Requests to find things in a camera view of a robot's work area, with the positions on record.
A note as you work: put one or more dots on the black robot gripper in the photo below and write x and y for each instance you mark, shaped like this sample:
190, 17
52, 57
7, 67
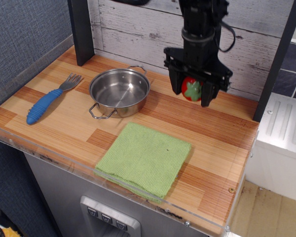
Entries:
198, 61

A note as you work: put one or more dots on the silver dispenser button panel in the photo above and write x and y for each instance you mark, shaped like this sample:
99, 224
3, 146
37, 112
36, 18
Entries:
104, 221

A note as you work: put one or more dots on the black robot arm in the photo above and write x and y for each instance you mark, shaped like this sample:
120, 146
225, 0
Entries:
203, 21

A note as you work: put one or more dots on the green knitted cloth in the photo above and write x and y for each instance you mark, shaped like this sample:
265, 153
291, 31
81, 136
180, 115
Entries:
144, 161

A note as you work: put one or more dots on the clear acrylic table edge guard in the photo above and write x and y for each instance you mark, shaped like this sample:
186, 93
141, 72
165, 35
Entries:
63, 181

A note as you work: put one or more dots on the white ridged appliance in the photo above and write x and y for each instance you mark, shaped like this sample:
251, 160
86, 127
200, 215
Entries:
272, 164

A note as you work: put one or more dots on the small steel pot with handles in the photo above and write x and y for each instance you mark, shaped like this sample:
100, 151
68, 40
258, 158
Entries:
119, 93

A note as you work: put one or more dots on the yellow object bottom left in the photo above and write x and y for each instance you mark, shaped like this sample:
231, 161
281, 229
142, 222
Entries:
9, 232

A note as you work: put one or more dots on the fork with blue handle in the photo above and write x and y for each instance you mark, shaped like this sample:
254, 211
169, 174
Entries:
40, 107

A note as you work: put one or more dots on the black right vertical post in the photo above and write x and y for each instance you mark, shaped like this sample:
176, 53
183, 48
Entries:
277, 63

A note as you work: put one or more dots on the black vertical post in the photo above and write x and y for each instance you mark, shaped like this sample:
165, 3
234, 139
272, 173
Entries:
277, 63
81, 30

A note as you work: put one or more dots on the black left vertical post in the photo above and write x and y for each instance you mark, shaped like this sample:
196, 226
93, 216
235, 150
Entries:
81, 30

